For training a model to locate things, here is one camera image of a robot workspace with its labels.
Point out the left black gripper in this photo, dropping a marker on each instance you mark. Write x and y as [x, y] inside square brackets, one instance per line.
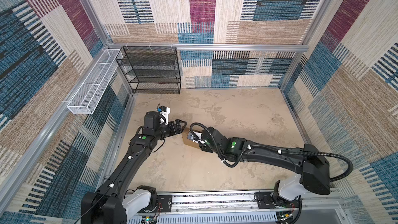
[178, 129]

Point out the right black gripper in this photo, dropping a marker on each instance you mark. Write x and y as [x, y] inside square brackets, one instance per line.
[205, 149]

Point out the brown cardboard box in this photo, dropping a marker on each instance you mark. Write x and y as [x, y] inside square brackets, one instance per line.
[188, 142]

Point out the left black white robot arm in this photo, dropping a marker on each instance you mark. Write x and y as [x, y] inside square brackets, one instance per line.
[108, 204]

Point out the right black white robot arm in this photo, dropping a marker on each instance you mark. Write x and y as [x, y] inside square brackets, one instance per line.
[310, 166]

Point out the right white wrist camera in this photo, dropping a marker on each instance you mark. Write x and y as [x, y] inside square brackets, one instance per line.
[192, 136]

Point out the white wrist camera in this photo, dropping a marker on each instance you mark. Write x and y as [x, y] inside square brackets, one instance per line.
[192, 136]
[164, 112]

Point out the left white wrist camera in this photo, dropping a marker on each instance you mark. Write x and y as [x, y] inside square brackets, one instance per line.
[164, 112]

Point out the black wire shelf rack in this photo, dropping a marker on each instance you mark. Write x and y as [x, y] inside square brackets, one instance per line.
[153, 70]

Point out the aluminium front rail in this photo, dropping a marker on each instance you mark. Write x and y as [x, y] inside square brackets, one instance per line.
[239, 207]

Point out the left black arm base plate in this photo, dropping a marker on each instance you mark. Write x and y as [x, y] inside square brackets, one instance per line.
[162, 204]

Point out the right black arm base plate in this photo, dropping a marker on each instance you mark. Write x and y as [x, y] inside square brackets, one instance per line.
[265, 200]

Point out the white wire mesh basket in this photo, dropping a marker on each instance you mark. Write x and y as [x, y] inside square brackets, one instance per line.
[88, 95]

